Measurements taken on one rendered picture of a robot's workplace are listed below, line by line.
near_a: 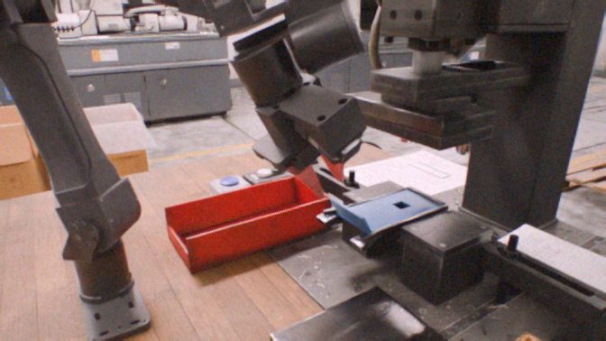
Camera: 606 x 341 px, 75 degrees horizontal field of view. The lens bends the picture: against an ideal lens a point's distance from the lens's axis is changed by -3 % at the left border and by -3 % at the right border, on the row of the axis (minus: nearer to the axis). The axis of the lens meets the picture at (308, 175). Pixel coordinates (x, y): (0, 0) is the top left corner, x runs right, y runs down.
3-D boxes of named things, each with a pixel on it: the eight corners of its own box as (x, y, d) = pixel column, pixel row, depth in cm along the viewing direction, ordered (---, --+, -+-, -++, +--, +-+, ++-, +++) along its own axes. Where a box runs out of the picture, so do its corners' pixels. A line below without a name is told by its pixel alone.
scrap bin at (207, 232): (168, 238, 68) (163, 207, 66) (295, 203, 81) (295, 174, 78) (191, 275, 59) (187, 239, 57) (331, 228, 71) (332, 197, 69)
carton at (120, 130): (64, 178, 290) (49, 109, 271) (150, 163, 317) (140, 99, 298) (63, 217, 234) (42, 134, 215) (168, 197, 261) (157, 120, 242)
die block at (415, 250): (341, 240, 68) (342, 198, 65) (385, 224, 73) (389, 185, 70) (435, 307, 52) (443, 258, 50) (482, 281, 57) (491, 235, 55)
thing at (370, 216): (328, 216, 57) (329, 197, 56) (407, 191, 65) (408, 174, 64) (361, 238, 52) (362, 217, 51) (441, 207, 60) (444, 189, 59)
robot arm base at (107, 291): (112, 207, 61) (61, 218, 58) (142, 273, 46) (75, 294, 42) (121, 252, 64) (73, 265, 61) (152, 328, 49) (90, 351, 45)
